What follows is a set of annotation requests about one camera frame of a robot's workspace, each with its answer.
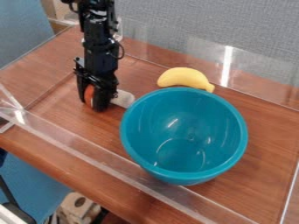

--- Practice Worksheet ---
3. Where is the clear acrylic corner bracket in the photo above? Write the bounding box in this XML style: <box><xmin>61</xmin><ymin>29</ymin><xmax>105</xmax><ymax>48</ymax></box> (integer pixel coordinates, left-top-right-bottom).
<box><xmin>49</xmin><ymin>17</ymin><xmax>124</xmax><ymax>42</ymax></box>

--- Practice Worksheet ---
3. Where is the clear acrylic back barrier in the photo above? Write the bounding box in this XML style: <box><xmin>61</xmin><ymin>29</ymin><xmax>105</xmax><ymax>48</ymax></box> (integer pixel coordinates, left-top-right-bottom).
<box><xmin>121</xmin><ymin>38</ymin><xmax>299</xmax><ymax>111</ymax></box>

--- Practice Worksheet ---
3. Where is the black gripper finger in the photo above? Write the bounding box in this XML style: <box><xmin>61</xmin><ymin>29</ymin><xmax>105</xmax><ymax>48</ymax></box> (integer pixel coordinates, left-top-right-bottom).
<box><xmin>92</xmin><ymin>82</ymin><xmax>117</xmax><ymax>112</ymax></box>
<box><xmin>77</xmin><ymin>74</ymin><xmax>94</xmax><ymax>104</ymax></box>

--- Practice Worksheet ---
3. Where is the plush mushroom with orange cap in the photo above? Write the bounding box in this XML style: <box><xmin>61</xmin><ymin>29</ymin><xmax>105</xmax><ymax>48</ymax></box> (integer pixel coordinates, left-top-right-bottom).
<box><xmin>82</xmin><ymin>85</ymin><xmax>136</xmax><ymax>109</ymax></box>

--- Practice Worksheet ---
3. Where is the clear acrylic front barrier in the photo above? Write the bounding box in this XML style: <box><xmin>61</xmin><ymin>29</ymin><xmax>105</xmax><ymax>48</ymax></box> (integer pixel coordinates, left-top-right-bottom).
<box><xmin>0</xmin><ymin>85</ymin><xmax>257</xmax><ymax>224</ymax></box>

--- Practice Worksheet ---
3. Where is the clear acrylic barrier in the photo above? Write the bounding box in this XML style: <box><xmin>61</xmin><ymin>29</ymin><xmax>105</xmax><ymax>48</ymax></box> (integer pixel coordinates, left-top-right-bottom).
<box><xmin>121</xmin><ymin>38</ymin><xmax>299</xmax><ymax>111</ymax></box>
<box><xmin>0</xmin><ymin>85</ymin><xmax>257</xmax><ymax>224</ymax></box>

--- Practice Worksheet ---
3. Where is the beige block with hole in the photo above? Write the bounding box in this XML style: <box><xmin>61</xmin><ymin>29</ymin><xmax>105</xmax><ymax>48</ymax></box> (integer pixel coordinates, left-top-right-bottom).
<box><xmin>57</xmin><ymin>192</ymin><xmax>101</xmax><ymax>224</ymax></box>

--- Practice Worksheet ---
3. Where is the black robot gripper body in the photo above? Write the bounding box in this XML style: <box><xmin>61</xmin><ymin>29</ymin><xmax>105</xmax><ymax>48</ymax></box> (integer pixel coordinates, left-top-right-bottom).
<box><xmin>73</xmin><ymin>38</ymin><xmax>125</xmax><ymax>87</ymax></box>

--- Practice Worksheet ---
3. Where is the blue plastic bowl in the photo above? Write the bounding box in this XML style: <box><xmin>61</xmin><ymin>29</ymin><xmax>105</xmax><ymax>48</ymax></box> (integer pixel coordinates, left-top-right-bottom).
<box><xmin>120</xmin><ymin>87</ymin><xmax>248</xmax><ymax>186</ymax></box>

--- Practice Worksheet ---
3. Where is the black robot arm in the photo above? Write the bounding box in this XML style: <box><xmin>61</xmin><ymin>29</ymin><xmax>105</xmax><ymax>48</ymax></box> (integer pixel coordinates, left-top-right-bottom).
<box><xmin>59</xmin><ymin>0</ymin><xmax>125</xmax><ymax>112</ymax></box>

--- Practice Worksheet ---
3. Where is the yellow plush banana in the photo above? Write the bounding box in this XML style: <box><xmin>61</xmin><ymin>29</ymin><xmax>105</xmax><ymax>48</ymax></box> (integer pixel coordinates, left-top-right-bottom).
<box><xmin>156</xmin><ymin>67</ymin><xmax>214</xmax><ymax>93</ymax></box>

